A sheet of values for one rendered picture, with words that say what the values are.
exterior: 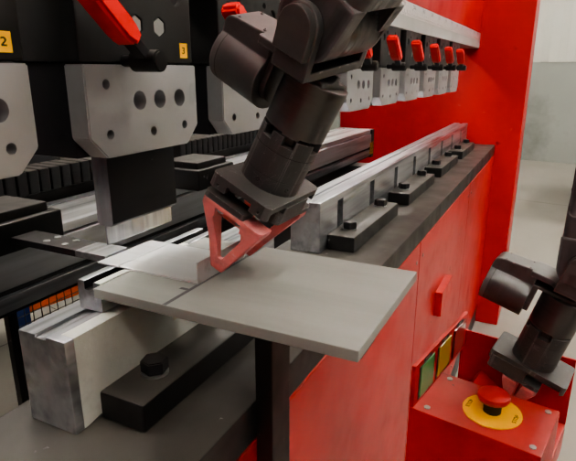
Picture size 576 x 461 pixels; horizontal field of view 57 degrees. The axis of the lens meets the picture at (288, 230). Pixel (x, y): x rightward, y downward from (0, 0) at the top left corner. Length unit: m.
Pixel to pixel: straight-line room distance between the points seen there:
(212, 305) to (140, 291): 0.08
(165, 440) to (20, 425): 0.14
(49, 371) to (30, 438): 0.07
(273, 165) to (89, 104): 0.16
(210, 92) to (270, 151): 0.19
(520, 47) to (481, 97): 0.25
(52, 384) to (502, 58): 2.32
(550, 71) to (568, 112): 0.59
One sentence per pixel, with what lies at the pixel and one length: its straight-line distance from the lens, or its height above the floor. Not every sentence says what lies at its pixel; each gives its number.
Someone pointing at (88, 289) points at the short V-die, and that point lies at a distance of 0.56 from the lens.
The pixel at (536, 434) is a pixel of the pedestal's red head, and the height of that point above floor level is 0.78.
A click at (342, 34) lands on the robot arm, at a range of 0.40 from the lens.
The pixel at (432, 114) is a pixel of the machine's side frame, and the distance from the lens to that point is 2.63.
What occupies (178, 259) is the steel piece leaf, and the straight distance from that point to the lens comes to 0.58.
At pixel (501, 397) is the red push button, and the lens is 0.74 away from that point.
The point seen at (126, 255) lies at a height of 1.00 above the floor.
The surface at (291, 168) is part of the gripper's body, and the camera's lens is 0.47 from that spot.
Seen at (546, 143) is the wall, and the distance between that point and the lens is 8.09.
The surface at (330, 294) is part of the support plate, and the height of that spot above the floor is 1.00.
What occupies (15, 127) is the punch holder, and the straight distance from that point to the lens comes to 0.43.
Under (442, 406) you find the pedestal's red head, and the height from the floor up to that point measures 0.78.
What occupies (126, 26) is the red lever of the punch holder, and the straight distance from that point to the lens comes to 0.46.
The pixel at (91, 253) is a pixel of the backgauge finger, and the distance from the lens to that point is 0.62.
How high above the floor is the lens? 1.20
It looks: 17 degrees down
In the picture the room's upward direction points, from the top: straight up
